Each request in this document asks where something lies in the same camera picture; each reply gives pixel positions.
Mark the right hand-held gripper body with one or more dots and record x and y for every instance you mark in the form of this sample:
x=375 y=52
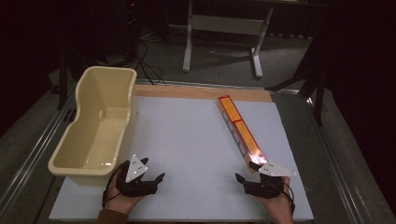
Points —
x=275 y=169

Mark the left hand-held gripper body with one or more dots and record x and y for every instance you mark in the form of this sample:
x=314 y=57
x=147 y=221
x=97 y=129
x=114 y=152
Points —
x=135 y=169

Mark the long orange red box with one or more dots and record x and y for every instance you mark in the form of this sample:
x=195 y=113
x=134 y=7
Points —
x=238 y=124

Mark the cream plastic bin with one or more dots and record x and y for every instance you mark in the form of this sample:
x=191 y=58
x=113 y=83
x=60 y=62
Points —
x=93 y=140

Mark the person's left hand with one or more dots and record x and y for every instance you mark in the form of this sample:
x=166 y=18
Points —
x=120 y=203

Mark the person's right hand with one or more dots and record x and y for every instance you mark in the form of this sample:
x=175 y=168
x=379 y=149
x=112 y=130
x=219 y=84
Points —
x=280 y=208

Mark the white table mat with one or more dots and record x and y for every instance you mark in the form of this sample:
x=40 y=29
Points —
x=186 y=149

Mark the dark stand legs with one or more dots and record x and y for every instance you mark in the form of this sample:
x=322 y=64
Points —
x=319 y=102

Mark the wooden board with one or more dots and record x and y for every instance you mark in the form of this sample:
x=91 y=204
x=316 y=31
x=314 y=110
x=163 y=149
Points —
x=186 y=92

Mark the grey metal stand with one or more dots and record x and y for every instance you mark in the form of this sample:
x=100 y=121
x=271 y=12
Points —
x=227 y=24

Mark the metal table rail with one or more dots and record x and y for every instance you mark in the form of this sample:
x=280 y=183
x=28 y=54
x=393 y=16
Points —
x=34 y=152
x=336 y=161

